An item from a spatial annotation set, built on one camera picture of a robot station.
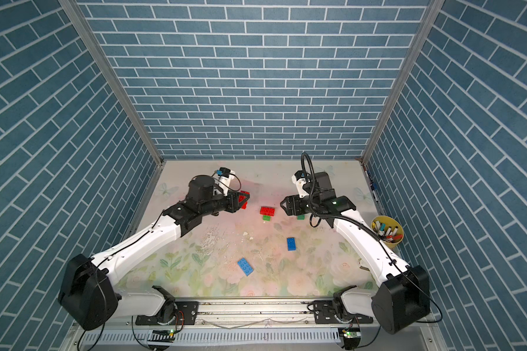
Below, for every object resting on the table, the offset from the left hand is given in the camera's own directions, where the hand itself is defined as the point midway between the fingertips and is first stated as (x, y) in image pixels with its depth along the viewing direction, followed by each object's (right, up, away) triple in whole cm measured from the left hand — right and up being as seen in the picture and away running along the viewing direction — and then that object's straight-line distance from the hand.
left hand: (253, 198), depth 78 cm
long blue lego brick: (-4, -27, +5) cm, 28 cm away
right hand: (+14, -2, +2) cm, 14 cm away
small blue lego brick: (+15, -20, +11) cm, 27 cm away
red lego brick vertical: (-3, -2, -2) cm, 4 cm away
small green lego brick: (+4, -11, +20) cm, 23 cm away
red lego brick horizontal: (+4, -7, +18) cm, 20 cm away
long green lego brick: (+19, -10, +18) cm, 28 cm away
